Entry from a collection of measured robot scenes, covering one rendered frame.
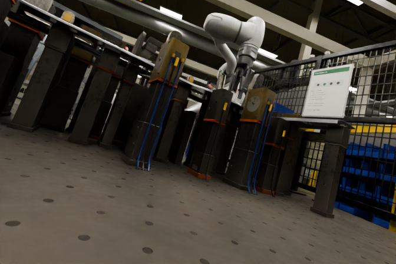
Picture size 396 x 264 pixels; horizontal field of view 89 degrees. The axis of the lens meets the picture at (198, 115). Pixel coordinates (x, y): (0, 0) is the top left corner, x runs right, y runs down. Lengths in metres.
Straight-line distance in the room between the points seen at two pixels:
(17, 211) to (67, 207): 0.04
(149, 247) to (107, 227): 0.04
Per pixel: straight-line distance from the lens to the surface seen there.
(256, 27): 1.05
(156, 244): 0.21
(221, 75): 1.12
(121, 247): 0.20
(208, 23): 1.02
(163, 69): 0.54
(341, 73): 1.39
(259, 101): 0.71
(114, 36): 1.05
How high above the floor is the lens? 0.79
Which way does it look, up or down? 8 degrees up
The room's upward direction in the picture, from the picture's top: 17 degrees clockwise
